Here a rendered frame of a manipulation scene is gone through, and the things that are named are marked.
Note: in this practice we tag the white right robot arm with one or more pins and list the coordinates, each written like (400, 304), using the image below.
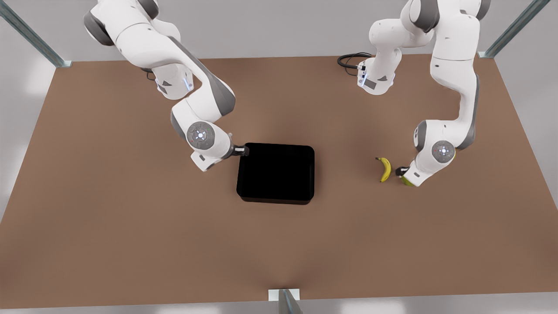
(174, 56)

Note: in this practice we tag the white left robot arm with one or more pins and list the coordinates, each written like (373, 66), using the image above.
(453, 65)

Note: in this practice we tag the black square tray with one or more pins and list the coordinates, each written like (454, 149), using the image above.
(276, 173)

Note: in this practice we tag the yellow banana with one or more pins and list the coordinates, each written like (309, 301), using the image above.
(385, 168)

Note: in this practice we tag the silver frame post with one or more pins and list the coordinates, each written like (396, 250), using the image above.
(512, 30)
(287, 302)
(32, 35)

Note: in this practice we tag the green pear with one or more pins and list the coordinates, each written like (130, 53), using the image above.
(407, 181)

